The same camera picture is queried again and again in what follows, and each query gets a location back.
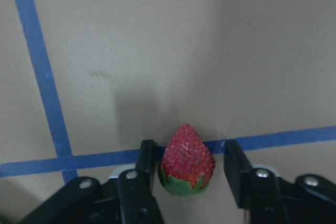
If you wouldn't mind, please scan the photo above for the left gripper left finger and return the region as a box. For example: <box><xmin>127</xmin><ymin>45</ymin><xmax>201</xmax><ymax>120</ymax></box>
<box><xmin>21</xmin><ymin>140</ymin><xmax>164</xmax><ymax>224</ymax></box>

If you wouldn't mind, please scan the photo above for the strawberry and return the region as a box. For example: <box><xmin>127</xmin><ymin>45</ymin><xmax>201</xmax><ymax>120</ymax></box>
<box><xmin>158</xmin><ymin>124</ymin><xmax>215</xmax><ymax>197</ymax></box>

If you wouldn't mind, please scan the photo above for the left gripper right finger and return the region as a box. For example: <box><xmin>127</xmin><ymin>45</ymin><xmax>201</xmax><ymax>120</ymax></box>
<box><xmin>224</xmin><ymin>140</ymin><xmax>335</xmax><ymax>223</ymax></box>

